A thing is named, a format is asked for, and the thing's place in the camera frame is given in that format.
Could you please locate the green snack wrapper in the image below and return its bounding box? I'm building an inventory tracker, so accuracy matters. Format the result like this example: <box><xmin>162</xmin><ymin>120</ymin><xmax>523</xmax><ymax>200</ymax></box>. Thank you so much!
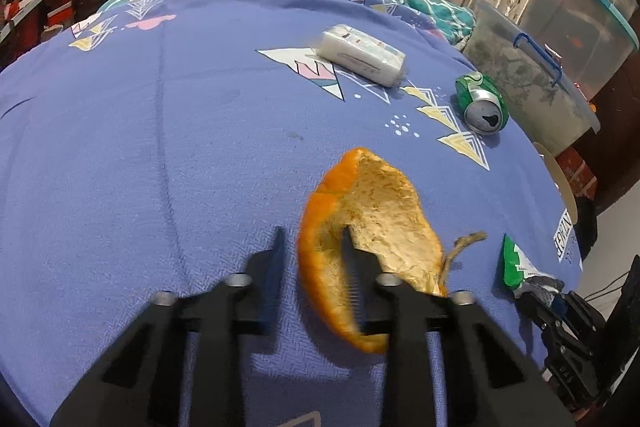
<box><xmin>495</xmin><ymin>234</ymin><xmax>566</xmax><ymax>300</ymax></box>

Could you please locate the large teal-lidded plastic tub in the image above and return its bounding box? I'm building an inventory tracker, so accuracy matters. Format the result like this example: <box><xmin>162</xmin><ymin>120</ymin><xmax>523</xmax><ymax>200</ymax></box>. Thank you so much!
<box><xmin>520</xmin><ymin>0</ymin><xmax>640</xmax><ymax>102</ymax></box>

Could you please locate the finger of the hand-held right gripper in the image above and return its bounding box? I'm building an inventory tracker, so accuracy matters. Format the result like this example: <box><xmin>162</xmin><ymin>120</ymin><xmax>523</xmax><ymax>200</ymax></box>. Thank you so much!
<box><xmin>517</xmin><ymin>289</ymin><xmax>561</xmax><ymax>330</ymax></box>

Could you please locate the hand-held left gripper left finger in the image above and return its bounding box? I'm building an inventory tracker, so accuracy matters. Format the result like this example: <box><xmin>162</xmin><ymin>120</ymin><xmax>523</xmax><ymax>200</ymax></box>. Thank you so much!
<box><xmin>50</xmin><ymin>227</ymin><xmax>288</xmax><ymax>427</ymax></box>

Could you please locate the red patterned box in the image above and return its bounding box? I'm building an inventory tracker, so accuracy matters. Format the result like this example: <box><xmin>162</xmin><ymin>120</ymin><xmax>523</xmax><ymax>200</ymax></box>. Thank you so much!
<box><xmin>555</xmin><ymin>147</ymin><xmax>598</xmax><ymax>200</ymax></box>

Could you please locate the green drink can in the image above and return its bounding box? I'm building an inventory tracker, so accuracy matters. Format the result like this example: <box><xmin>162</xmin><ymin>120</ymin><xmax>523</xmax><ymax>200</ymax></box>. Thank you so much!
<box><xmin>455</xmin><ymin>73</ymin><xmax>510</xmax><ymax>135</ymax></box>

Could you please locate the clear plastic storage bin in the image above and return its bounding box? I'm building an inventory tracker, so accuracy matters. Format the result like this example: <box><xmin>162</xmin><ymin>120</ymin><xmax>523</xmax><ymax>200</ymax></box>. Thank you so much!
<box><xmin>462</xmin><ymin>0</ymin><xmax>601</xmax><ymax>152</ymax></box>

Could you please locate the orange peel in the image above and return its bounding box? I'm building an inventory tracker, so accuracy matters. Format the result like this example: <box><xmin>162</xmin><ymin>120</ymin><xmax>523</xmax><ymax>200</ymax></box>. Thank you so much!
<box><xmin>297</xmin><ymin>147</ymin><xmax>487</xmax><ymax>354</ymax></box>

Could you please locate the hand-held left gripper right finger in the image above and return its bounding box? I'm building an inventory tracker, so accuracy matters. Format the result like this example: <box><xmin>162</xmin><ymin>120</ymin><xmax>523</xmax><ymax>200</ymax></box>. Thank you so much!
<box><xmin>341</xmin><ymin>226</ymin><xmax>576</xmax><ymax>427</ymax></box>

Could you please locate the white tissue pack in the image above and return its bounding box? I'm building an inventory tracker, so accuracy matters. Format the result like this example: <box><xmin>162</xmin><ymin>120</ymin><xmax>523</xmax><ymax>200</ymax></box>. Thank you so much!
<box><xmin>318</xmin><ymin>24</ymin><xmax>407</xmax><ymax>88</ymax></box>

